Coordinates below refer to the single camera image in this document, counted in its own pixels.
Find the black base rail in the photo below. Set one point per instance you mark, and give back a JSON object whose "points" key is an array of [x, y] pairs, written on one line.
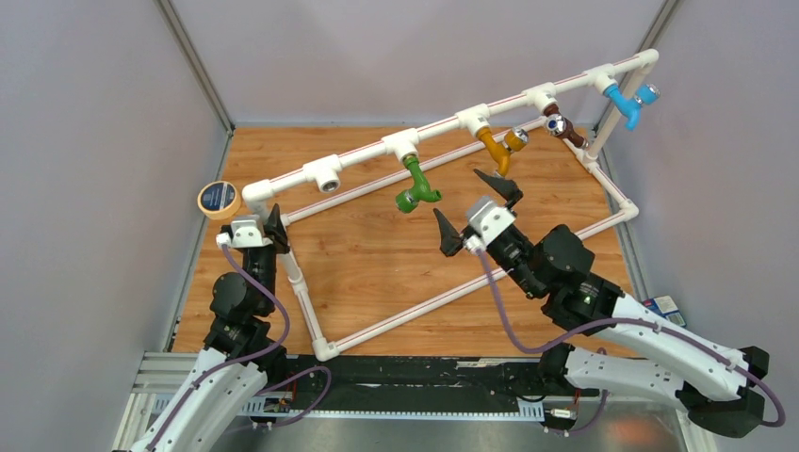
{"points": [[394, 384]]}

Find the green water faucet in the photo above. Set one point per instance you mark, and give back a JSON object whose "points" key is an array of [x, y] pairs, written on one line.
{"points": [[421, 191]]}

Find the brown water faucet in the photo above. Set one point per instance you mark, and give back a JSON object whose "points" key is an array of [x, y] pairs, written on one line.
{"points": [[557, 125]]}

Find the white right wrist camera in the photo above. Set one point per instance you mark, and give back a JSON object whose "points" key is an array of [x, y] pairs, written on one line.
{"points": [[488, 220]]}

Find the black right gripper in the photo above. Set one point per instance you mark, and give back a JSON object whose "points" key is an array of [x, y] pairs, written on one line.
{"points": [[449, 240]]}

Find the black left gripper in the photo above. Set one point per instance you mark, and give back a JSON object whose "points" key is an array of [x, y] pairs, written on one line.
{"points": [[274, 229]]}

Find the masking tape roll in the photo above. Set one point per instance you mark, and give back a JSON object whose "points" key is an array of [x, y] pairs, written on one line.
{"points": [[219, 200]]}

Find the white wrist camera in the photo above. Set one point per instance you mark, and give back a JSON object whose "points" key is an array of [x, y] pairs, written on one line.
{"points": [[231, 235], [488, 220]]}

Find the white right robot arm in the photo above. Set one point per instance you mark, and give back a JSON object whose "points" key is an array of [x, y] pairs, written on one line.
{"points": [[611, 341]]}

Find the blue water faucet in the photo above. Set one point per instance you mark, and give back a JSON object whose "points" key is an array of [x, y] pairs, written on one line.
{"points": [[630, 106]]}

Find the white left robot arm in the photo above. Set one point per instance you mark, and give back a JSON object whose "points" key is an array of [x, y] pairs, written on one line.
{"points": [[238, 357]]}

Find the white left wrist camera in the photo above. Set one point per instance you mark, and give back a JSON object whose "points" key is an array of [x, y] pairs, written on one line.
{"points": [[231, 235]]}

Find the blue green small box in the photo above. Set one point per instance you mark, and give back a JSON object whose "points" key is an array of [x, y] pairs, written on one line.
{"points": [[666, 307]]}

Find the yellow water faucet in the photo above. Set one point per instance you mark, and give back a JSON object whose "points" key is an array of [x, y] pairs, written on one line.
{"points": [[513, 141]]}

